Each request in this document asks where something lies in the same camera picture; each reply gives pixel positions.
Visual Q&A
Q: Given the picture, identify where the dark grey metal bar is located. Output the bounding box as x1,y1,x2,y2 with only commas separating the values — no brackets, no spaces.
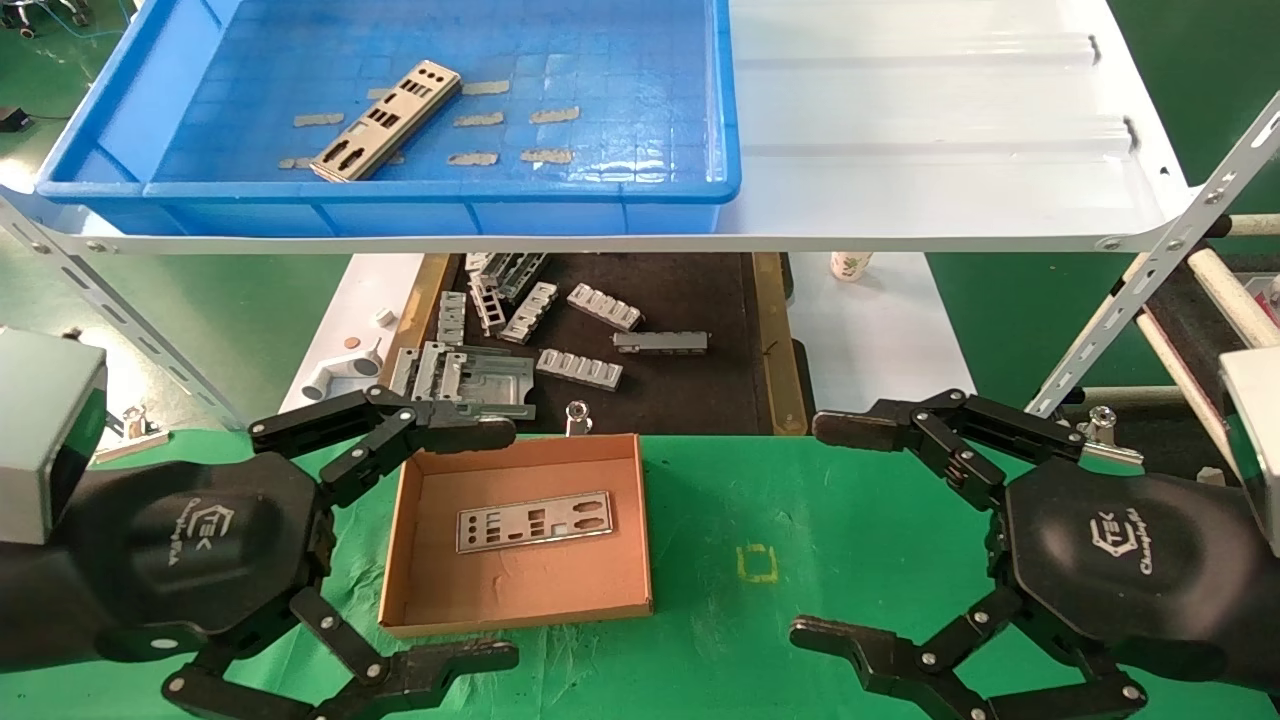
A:
613,331,710,355

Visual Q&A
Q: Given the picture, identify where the silver ladder shaped bracket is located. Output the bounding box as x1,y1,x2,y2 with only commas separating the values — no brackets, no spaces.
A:
468,272,506,337

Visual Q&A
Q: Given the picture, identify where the blue plastic tray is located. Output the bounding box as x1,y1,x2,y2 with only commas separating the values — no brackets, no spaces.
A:
37,0,743,238

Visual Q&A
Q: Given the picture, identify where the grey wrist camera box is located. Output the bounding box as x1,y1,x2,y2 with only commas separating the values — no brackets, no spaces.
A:
0,328,108,546
1218,345,1280,557

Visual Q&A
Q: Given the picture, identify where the green table cloth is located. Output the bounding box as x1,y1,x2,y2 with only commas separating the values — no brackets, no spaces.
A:
0,428,1280,720

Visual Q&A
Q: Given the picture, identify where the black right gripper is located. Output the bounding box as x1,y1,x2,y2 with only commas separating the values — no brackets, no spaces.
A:
790,390,1256,720

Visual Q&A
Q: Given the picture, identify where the black mat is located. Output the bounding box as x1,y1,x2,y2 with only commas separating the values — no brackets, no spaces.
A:
1150,255,1280,481

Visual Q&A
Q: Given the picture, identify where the silver metal I/O shield plate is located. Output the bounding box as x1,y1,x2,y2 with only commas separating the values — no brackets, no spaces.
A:
310,60,463,183
455,490,616,554

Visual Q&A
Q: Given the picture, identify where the wooden framed black tray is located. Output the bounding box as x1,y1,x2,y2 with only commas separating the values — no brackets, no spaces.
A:
362,253,819,437

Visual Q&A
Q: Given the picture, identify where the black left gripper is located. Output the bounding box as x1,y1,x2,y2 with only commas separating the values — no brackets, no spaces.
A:
60,385,520,720

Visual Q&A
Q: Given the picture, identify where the grey metal rod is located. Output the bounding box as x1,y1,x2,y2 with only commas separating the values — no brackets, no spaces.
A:
1075,387,1226,408

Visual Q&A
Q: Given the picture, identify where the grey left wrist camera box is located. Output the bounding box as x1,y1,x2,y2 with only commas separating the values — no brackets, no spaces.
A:
0,328,108,546

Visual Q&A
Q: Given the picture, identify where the brown cardboard box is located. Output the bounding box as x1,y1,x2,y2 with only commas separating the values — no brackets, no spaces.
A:
378,433,653,638

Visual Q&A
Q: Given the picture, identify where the white metal shelf board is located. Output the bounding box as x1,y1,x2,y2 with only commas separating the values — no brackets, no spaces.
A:
0,0,1201,255

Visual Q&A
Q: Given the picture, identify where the black office chair base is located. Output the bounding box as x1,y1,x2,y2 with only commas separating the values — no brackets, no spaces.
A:
0,0,91,39

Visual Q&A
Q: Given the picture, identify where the white plastic pipe fitting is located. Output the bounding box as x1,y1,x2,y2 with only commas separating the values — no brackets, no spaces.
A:
302,338,383,401

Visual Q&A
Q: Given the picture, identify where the large grey metal plate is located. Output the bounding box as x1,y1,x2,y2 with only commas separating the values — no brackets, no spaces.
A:
455,347,538,421

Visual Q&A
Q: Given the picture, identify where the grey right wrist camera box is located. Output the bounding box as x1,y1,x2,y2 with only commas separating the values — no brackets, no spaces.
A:
1218,345,1280,557

